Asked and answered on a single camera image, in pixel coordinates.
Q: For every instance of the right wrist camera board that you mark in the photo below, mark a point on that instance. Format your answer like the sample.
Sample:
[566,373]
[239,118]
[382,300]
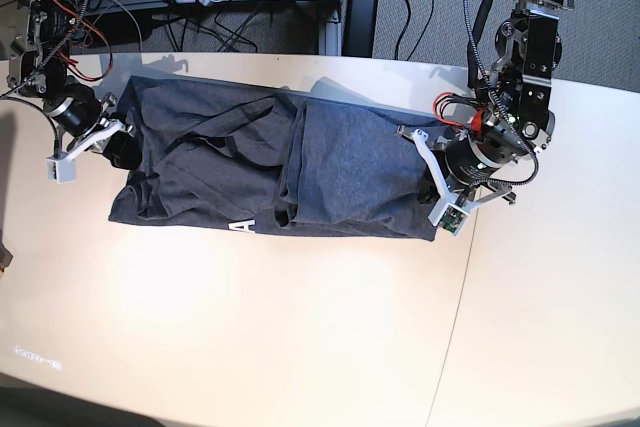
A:
[61,170]

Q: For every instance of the black power adapter brick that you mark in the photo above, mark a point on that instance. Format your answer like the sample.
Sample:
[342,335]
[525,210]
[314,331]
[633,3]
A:
[359,28]

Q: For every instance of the blue-grey T-shirt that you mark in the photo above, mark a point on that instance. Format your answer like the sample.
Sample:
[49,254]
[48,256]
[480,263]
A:
[272,161]

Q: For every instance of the aluminium table frame post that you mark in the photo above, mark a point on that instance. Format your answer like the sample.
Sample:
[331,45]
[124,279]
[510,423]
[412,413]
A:
[329,27]

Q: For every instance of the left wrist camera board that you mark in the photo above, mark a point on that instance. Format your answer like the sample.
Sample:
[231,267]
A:
[448,216]

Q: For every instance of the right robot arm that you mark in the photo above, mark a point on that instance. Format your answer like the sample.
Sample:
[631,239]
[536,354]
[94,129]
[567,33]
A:
[43,75]

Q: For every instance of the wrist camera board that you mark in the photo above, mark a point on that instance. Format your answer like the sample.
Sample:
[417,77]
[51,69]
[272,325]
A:
[448,216]
[61,170]

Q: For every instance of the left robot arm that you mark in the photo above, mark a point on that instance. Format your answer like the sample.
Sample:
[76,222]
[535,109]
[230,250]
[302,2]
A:
[513,49]

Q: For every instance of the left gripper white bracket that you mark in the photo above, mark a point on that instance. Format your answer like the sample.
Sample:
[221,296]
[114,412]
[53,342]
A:
[457,178]

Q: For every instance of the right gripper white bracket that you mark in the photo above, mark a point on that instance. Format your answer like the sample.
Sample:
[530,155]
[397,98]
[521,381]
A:
[85,124]

